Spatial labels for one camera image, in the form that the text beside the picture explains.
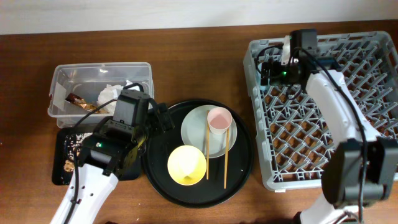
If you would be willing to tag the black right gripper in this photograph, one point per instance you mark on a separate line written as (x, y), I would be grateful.
(274, 78)

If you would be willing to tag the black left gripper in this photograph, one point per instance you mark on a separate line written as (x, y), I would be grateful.
(158, 126)

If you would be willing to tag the food scraps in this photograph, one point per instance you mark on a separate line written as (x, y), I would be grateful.
(72, 144)

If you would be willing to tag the white napkin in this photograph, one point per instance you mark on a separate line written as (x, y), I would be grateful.
(109, 93)

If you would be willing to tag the gold foil wrapper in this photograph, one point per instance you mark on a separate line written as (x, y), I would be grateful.
(81, 102)

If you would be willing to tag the yellow bowl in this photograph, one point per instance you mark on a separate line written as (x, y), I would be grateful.
(186, 165)

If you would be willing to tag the pink cup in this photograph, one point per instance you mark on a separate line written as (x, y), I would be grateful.
(219, 120)

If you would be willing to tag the wooden chopstick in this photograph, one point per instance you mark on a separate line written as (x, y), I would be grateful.
(207, 146)
(226, 159)

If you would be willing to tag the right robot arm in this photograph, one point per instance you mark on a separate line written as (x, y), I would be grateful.
(362, 168)

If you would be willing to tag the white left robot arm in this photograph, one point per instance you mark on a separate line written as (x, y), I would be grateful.
(87, 191)

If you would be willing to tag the grey dishwasher rack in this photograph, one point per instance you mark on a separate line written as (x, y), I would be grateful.
(293, 140)

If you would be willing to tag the black rectangular tray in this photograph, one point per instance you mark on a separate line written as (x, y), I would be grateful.
(59, 176)

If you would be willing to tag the clear plastic bin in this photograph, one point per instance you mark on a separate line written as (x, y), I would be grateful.
(87, 80)

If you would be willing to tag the round black tray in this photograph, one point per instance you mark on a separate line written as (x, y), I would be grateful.
(208, 192)

